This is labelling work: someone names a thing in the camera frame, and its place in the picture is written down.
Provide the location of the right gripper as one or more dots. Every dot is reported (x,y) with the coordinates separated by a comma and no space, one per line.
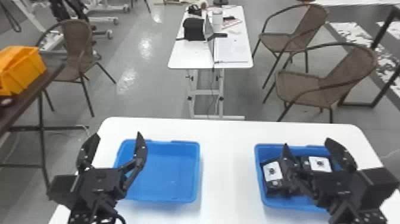
(336,189)

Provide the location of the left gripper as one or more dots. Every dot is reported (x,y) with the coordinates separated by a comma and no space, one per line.
(98,184)

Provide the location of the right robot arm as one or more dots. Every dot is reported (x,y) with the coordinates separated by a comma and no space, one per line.
(359,219)

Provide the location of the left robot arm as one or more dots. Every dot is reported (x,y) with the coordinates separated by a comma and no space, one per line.
(82,220)

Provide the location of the black part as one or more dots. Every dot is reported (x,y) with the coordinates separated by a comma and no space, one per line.
(272,175)
(318,163)

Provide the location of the blue tray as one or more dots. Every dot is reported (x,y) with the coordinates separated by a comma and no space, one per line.
(268,151)
(170,170)

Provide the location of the brown chair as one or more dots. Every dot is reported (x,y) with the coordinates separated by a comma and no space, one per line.
(304,28)
(343,75)
(78,43)

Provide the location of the dark side table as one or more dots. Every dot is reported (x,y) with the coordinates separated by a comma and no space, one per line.
(22,98)

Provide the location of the white side table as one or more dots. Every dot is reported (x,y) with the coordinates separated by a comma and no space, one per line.
(193,54)

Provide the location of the yellow tray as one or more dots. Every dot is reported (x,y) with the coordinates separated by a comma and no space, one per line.
(18,67)

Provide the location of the black box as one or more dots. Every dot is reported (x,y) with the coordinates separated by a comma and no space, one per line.
(193,28)

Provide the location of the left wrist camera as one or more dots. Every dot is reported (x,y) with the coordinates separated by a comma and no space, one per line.
(61,188)

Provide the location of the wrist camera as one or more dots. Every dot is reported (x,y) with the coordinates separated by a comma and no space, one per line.
(379,184)
(61,188)

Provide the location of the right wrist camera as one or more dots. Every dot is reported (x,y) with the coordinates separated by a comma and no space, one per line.
(379,184)

